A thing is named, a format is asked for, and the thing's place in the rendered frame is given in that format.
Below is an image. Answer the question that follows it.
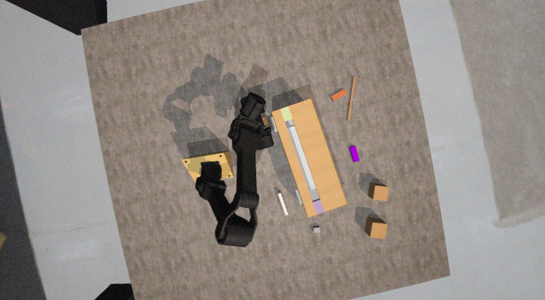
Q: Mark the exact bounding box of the small purple block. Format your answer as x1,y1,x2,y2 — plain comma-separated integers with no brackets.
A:
349,146,360,162

